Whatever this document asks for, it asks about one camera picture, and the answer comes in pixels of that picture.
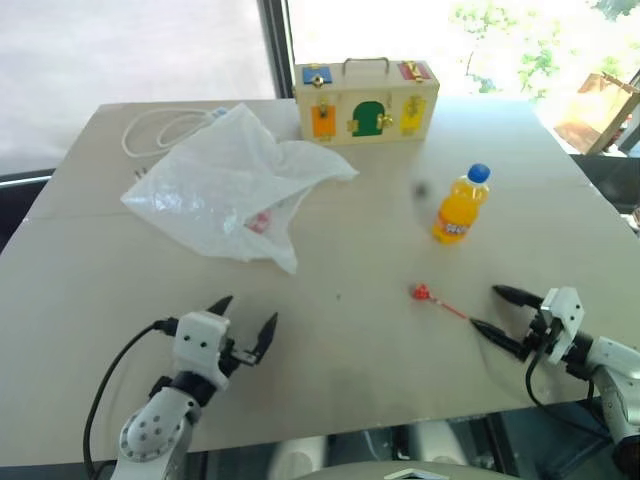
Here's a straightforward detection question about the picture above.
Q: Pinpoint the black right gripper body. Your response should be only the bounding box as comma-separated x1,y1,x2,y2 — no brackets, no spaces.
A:
519,304,562,361

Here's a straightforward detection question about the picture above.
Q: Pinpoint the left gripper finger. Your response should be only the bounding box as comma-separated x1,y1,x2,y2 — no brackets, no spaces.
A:
251,312,280,369
207,295,235,318

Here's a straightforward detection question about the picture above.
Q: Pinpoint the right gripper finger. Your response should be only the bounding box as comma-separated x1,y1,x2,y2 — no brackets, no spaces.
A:
492,284,544,309
469,317,531,361

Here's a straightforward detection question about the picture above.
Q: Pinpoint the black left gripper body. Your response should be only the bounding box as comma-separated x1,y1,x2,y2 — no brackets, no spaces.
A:
219,334,259,379

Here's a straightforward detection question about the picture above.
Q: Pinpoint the translucent white plastic bag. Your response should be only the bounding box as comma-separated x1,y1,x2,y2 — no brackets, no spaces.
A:
119,102,360,275

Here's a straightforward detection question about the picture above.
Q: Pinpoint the red lollipop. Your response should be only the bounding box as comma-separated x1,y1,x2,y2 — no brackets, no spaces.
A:
409,283,472,322

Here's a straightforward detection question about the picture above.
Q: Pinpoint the orange soda bottle, blue cap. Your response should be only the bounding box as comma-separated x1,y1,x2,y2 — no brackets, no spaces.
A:
431,163,492,246

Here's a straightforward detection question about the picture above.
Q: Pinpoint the pale rounded shape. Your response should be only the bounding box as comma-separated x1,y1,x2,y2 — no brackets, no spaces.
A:
268,434,331,480

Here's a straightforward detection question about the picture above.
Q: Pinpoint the brown cardboard box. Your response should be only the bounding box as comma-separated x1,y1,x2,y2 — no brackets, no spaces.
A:
552,72,640,157

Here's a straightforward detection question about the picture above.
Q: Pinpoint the wooden lock box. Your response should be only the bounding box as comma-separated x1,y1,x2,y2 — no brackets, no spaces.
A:
293,56,441,148

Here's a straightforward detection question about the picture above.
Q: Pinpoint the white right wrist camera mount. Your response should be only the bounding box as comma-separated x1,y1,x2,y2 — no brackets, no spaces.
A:
539,286,586,366

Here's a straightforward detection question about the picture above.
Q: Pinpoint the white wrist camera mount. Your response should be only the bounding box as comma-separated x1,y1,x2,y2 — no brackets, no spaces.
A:
172,310,232,389
539,286,586,366

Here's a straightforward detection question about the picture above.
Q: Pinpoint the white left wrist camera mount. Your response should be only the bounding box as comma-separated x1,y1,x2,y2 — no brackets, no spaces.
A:
172,310,232,389

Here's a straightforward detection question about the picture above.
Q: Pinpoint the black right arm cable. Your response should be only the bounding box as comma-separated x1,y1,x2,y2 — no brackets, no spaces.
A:
524,349,617,444

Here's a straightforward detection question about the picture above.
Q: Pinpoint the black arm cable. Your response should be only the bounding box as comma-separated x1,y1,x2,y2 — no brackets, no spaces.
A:
82,317,179,480
524,349,617,444

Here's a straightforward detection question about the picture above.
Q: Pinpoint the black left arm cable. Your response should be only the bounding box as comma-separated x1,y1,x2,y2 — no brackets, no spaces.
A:
82,317,179,480

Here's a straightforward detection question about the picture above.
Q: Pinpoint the white power strip with cord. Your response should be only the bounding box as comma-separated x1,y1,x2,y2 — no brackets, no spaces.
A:
122,105,232,180

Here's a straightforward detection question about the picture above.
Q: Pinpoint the dark window frame post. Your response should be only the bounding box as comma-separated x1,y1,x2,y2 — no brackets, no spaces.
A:
256,0,297,101

